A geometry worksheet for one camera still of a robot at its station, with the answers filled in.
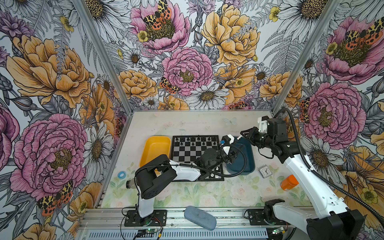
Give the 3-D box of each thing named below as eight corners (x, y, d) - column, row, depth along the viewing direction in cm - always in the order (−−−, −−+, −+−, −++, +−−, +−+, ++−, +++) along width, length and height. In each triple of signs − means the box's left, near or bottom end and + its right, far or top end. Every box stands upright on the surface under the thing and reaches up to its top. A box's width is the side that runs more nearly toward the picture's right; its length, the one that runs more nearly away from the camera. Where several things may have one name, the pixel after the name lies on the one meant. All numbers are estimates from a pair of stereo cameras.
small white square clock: (263, 178, 89) (264, 176, 87) (257, 169, 93) (258, 167, 91) (271, 175, 90) (273, 173, 88) (265, 166, 94) (266, 164, 92)
